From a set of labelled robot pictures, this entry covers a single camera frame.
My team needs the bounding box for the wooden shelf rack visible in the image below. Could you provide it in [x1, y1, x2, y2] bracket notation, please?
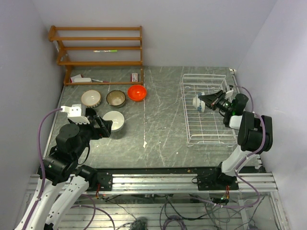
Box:
[47, 25, 144, 86]

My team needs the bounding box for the red white small card box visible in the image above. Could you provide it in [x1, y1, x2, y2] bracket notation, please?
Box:
[130, 73, 139, 82]

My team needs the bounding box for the pink pen on shelf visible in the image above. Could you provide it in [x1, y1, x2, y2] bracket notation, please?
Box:
[92, 79, 109, 83]

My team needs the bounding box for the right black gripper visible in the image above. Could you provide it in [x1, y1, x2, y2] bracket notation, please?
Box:
[199, 91, 233, 114]

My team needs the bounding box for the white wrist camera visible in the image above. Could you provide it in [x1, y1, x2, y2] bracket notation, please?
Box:
[60, 104, 90, 125]
[225, 85, 234, 99]

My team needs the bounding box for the green white marker pen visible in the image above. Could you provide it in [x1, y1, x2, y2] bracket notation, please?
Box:
[93, 50, 118, 53]

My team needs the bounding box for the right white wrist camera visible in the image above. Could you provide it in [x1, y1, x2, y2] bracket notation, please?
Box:
[225, 85, 234, 99]

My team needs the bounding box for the white wire dish rack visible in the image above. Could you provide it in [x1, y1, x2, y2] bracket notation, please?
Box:
[180, 74, 237, 147]

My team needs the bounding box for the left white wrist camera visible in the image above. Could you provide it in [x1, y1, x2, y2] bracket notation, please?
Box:
[60, 104, 90, 125]

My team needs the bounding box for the plain white bowl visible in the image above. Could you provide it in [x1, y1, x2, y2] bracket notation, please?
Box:
[103, 111, 125, 132]

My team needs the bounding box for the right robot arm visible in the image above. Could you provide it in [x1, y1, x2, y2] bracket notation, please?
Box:
[192, 90, 273, 190]

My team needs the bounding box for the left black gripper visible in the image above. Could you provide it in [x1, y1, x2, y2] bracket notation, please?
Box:
[68, 114, 112, 159]

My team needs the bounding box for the orange plastic bowl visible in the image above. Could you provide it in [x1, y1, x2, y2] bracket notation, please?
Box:
[127, 85, 147, 102]

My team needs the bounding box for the brown ceramic bowl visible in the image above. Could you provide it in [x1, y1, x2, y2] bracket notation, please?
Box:
[106, 90, 126, 108]

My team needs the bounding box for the blue white porcelain bowl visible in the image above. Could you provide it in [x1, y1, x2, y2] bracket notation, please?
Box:
[192, 92, 206, 113]

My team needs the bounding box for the cream patterned bowl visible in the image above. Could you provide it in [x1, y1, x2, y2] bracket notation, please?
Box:
[81, 90, 101, 108]

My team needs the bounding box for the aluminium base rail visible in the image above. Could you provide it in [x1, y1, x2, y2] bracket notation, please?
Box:
[26, 167, 279, 195]

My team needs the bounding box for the white box on shelf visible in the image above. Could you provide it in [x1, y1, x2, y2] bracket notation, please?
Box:
[70, 74, 92, 83]

